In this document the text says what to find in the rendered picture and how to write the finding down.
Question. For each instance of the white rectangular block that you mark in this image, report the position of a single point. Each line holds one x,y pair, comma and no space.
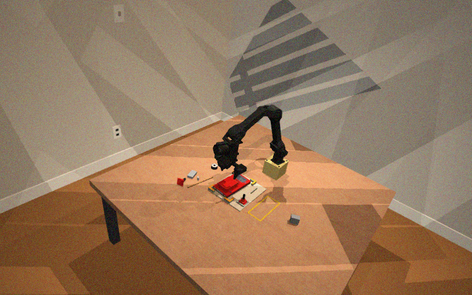
191,174

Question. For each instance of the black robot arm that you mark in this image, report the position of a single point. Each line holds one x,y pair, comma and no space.
238,131

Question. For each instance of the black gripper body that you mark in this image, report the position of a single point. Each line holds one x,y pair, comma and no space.
239,168

